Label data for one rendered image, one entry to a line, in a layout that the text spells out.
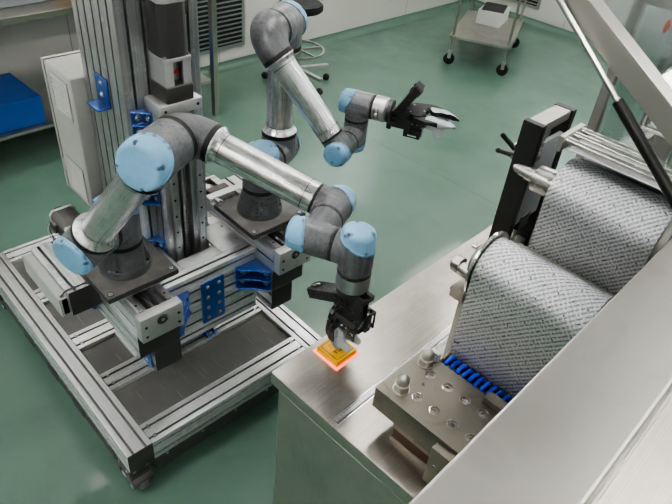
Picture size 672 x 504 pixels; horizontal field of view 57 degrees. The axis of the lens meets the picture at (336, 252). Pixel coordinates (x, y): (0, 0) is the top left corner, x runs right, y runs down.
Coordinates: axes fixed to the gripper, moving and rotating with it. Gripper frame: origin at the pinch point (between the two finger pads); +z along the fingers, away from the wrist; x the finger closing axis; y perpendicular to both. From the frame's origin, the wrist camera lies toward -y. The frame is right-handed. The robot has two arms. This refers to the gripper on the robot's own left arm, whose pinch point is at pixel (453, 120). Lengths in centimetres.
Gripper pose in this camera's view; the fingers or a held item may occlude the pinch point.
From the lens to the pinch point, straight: 189.7
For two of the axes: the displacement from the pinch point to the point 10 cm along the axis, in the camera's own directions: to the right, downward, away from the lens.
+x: -3.7, 6.5, -6.6
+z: 9.3, 2.9, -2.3
